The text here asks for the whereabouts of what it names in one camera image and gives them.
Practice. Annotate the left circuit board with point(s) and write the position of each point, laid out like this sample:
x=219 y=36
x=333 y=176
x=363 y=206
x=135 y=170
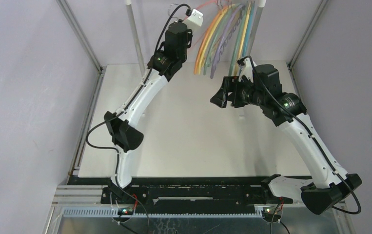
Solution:
x=125 y=211

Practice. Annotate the yellow wavy hanger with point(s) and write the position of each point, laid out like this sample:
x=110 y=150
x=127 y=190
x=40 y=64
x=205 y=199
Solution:
x=242 y=39

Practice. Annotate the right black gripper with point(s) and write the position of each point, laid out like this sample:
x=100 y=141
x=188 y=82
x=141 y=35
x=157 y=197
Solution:
x=230 y=91

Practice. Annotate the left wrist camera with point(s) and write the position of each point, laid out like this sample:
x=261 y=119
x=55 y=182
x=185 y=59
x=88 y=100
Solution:
x=195 y=20

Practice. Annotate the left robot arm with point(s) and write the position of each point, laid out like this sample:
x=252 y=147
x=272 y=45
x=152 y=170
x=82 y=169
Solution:
x=122 y=124

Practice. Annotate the orange plain hanger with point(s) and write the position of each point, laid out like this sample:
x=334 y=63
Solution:
x=204 y=43

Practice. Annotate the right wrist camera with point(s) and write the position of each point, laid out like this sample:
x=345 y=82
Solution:
x=246 y=69

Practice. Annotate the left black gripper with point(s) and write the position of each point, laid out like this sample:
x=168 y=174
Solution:
x=188 y=34

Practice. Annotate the right circuit board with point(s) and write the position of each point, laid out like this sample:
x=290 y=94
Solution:
x=269 y=212

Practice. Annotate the blue wavy hanger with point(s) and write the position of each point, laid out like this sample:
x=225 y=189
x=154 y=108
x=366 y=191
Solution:
x=249 y=28

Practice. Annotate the aluminium frame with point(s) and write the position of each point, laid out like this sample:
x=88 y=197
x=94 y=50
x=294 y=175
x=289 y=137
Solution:
x=228 y=134

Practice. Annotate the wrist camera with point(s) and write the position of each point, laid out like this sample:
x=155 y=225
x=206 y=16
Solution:
x=195 y=20
x=246 y=69

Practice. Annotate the white clothes rack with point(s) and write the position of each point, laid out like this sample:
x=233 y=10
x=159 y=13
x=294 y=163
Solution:
x=178 y=15

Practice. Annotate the pink plain hanger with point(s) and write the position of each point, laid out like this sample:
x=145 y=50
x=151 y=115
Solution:
x=200 y=8

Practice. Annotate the purple wavy hanger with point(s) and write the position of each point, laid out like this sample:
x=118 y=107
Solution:
x=229 y=28

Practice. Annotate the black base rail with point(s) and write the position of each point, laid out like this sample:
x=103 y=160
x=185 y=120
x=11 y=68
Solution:
x=188 y=195

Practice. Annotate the green wavy hanger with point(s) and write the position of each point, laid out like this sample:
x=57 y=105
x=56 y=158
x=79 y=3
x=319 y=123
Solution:
x=238 y=39

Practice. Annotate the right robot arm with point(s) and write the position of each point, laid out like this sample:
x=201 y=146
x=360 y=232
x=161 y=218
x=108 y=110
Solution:
x=330 y=183

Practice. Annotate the circuit board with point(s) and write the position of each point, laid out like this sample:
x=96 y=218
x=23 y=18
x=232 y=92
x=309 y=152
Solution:
x=125 y=211
x=269 y=212

